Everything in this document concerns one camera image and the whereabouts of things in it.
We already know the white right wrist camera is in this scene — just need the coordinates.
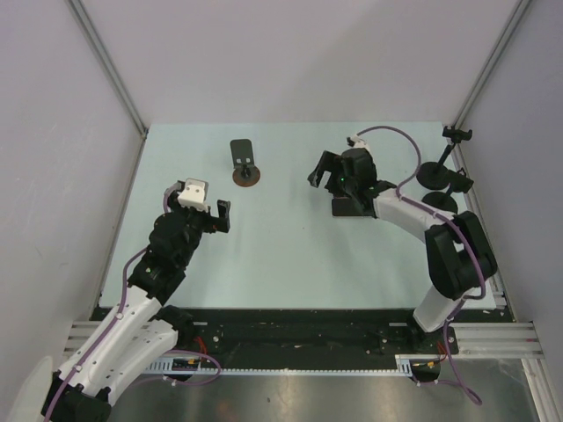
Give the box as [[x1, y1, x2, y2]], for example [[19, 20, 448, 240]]
[[347, 135, 370, 151]]

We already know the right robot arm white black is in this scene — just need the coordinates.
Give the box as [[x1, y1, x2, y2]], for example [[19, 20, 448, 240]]
[[308, 148, 498, 353]]

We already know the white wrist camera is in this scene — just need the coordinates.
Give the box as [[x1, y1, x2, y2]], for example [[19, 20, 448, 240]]
[[347, 135, 370, 151], [177, 178, 209, 213]]

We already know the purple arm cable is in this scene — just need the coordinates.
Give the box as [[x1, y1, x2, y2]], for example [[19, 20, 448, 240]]
[[43, 182, 223, 418], [355, 126, 487, 404]]

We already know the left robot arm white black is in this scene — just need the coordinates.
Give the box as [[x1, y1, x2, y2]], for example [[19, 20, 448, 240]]
[[40, 196, 230, 421]]

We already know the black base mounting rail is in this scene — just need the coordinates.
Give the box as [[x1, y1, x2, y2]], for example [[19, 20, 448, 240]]
[[163, 306, 458, 369]]

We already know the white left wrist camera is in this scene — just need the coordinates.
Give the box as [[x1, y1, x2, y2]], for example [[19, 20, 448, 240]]
[[177, 178, 209, 213]]

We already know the wooden base phone stand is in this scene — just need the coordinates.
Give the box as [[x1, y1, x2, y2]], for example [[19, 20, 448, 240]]
[[230, 139, 260, 187]]

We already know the dark glossy smartphone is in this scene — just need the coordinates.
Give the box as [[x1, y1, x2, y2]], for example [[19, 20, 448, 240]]
[[331, 198, 374, 218]]

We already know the black ball-joint phone stand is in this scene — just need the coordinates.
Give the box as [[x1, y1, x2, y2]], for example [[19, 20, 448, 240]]
[[422, 168, 474, 214]]

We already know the white slotted cable duct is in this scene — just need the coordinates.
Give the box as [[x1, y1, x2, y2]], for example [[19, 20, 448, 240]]
[[142, 354, 441, 379]]

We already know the black phone stand round base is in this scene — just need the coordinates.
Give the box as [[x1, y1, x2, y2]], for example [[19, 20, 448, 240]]
[[416, 127, 473, 191]]

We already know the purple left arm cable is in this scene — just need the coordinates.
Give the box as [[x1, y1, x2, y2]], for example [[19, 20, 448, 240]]
[[43, 182, 223, 418]]

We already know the aluminium frame post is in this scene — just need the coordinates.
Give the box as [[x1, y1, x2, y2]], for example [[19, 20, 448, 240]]
[[451, 0, 535, 128], [65, 0, 148, 140]]

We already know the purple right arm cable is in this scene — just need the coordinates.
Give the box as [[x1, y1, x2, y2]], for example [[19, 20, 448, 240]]
[[355, 126, 487, 404]]

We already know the aluminium frame post right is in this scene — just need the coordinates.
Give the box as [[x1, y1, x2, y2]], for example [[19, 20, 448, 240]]
[[451, 0, 535, 128]]

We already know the aluminium frame post left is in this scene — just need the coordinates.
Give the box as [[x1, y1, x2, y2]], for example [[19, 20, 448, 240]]
[[65, 0, 148, 140]]

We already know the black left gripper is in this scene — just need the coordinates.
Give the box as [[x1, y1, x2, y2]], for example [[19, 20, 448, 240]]
[[165, 191, 229, 267]]

